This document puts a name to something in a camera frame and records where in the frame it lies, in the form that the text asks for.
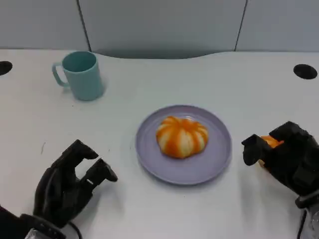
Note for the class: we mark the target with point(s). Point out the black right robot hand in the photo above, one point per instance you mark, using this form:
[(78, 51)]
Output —
[(294, 161)]

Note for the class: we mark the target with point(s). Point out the orange white striped bread roll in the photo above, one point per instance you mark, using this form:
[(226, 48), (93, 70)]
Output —
[(182, 137), (271, 141)]

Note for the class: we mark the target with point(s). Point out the pale green mug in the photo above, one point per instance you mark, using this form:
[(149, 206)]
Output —
[(83, 78)]

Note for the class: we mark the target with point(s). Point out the lilac plate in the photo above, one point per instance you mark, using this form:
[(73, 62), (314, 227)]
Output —
[(183, 145)]

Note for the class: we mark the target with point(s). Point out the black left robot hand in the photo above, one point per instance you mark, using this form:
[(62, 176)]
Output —
[(58, 191)]

